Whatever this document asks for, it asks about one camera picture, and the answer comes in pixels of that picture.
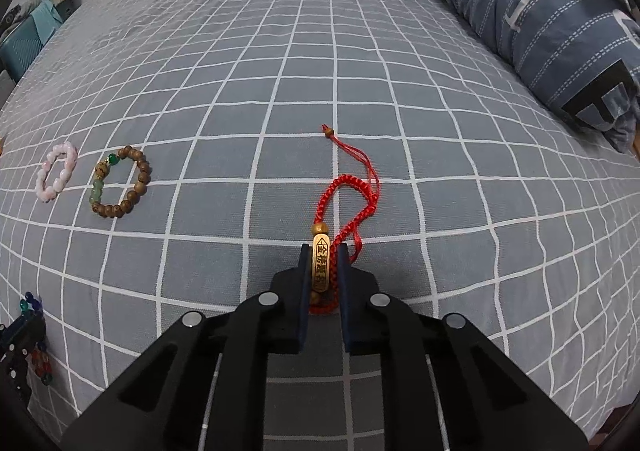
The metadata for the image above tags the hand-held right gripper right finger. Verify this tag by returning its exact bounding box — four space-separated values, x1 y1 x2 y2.
336 243 591 451

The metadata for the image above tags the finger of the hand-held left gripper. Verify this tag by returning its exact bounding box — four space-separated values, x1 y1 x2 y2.
0 311 48 404

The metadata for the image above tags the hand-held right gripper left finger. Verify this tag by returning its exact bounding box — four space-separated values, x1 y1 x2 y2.
60 243 313 451

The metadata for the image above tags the multicoloured glass bead bracelet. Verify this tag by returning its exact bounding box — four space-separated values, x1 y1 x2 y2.
17 292 53 387

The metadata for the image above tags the small red cord bracelet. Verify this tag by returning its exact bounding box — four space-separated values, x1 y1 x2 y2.
307 123 382 317

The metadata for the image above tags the grey checked bed sheet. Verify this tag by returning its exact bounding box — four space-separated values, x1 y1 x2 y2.
0 0 640 437

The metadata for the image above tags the teal suitcase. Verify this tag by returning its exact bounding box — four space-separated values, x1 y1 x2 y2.
0 6 61 82

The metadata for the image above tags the teal cloth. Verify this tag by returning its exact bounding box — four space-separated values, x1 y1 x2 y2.
27 0 65 49

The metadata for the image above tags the folded grey lettered quilt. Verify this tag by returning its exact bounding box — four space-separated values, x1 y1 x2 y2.
384 0 640 152

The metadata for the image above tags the white bead bracelet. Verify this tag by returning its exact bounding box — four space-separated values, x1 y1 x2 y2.
35 141 78 203

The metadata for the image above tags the brown wooden bead bracelet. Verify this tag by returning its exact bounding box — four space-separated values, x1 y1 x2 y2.
89 145 152 219

